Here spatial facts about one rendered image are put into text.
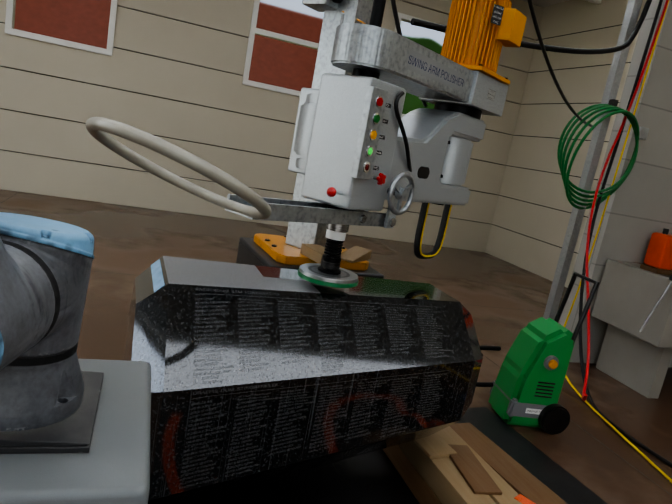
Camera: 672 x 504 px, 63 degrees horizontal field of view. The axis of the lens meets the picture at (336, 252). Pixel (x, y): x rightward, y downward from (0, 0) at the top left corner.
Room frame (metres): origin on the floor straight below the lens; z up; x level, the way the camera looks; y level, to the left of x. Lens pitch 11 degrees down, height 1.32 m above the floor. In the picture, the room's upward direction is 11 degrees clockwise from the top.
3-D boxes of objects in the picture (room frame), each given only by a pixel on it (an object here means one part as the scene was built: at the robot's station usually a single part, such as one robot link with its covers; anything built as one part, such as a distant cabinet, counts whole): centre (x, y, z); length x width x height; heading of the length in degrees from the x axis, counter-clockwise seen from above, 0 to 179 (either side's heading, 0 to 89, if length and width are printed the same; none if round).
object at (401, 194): (1.92, -0.16, 1.20); 0.15 x 0.10 x 0.15; 142
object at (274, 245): (2.79, 0.14, 0.76); 0.49 x 0.49 x 0.05; 25
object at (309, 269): (1.90, 0.01, 0.87); 0.21 x 0.21 x 0.01
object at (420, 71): (2.17, -0.21, 1.62); 0.96 x 0.25 x 0.17; 142
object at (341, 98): (1.96, -0.04, 1.32); 0.36 x 0.22 x 0.45; 142
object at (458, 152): (2.41, -0.40, 1.34); 0.19 x 0.19 x 0.20
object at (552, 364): (2.95, -1.23, 0.43); 0.35 x 0.35 x 0.87; 10
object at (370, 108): (1.77, -0.03, 1.37); 0.08 x 0.03 x 0.28; 142
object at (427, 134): (2.20, -0.24, 1.30); 0.74 x 0.23 x 0.49; 142
